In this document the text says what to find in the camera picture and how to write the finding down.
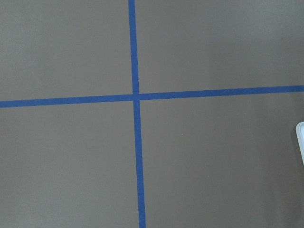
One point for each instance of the white plastic rack tray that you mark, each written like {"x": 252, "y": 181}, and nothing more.
{"x": 300, "y": 137}

